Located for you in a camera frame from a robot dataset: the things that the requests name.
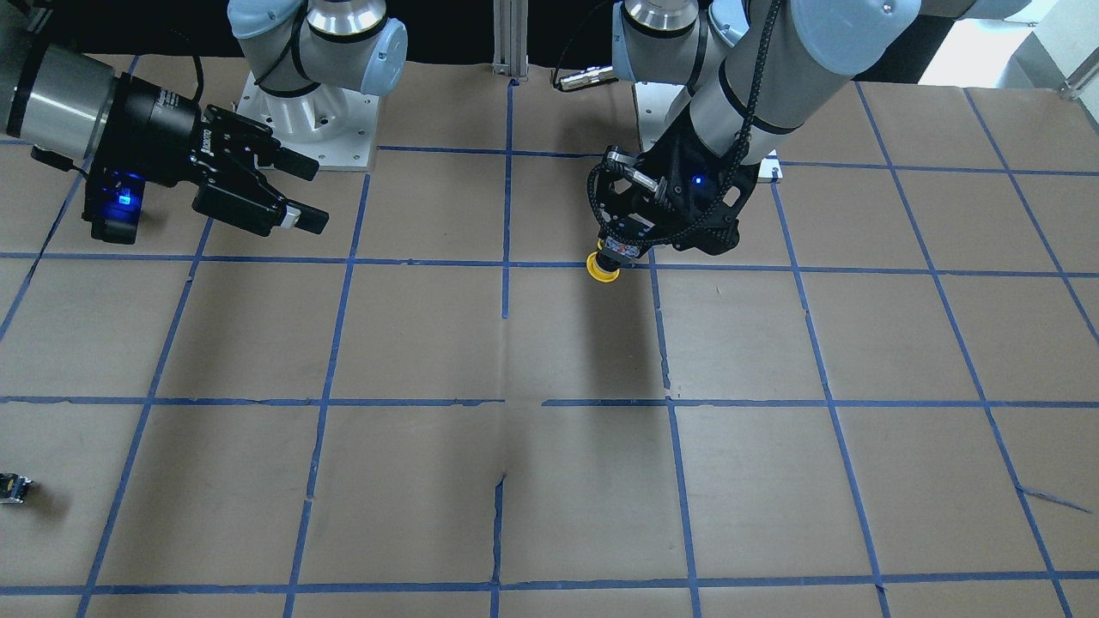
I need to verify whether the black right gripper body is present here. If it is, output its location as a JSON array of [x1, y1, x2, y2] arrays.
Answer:
[[115, 73, 285, 236]]

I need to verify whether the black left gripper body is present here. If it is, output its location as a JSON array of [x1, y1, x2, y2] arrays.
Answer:
[[599, 111, 761, 257]]

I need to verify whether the yellow push button switch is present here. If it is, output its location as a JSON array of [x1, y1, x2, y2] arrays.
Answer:
[[586, 236, 647, 284]]

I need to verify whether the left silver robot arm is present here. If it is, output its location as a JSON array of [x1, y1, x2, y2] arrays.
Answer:
[[587, 1, 1025, 271]]

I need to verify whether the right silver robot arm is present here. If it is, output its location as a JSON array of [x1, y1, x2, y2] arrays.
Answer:
[[3, 1, 409, 244]]

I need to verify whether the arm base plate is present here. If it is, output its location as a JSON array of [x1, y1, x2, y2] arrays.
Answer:
[[633, 82, 786, 183], [236, 74, 381, 172]]

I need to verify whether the black braided cable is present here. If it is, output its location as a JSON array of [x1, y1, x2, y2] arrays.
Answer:
[[587, 0, 784, 241]]

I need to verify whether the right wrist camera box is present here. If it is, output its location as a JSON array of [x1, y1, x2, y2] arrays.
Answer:
[[82, 166, 145, 245]]

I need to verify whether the aluminium frame post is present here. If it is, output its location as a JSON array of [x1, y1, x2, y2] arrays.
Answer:
[[492, 0, 529, 82]]

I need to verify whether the small black switch part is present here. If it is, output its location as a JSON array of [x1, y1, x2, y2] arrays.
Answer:
[[1, 472, 34, 505]]

